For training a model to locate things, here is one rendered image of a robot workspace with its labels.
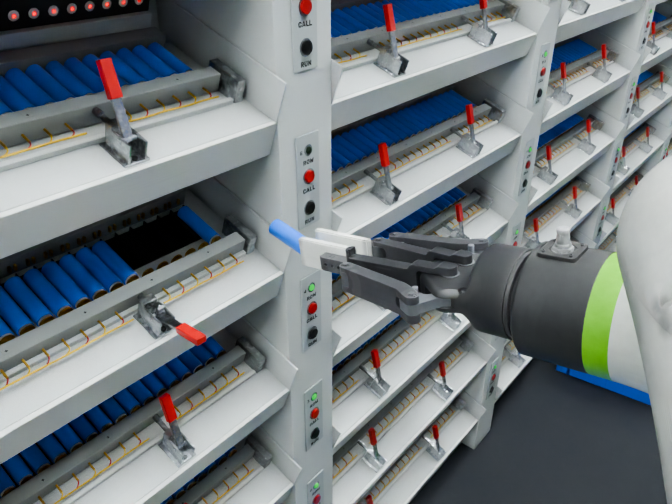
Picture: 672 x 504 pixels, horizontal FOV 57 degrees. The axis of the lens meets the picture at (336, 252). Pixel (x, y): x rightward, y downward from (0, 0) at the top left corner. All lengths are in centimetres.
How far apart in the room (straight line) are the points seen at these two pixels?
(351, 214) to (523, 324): 49
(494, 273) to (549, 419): 150
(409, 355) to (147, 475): 63
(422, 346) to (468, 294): 81
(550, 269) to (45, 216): 41
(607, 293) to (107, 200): 43
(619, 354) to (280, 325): 51
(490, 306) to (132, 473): 50
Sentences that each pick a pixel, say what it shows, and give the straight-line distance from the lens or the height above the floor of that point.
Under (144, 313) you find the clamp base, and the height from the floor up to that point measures 93.
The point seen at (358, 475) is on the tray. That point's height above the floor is 32.
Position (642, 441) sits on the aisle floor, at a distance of 201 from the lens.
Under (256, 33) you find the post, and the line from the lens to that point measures 71.
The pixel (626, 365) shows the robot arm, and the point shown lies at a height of 105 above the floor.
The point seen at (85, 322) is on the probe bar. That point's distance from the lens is 69.
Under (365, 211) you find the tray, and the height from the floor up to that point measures 91.
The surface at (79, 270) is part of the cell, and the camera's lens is 74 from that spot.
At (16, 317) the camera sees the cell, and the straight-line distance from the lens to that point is 70.
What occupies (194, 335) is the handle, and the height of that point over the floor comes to 93.
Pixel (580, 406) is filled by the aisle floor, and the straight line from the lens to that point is 205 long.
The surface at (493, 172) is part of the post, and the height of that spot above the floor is 80.
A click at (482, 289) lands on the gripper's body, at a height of 105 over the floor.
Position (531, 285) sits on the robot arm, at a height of 107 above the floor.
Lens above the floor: 132
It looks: 29 degrees down
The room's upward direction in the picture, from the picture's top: straight up
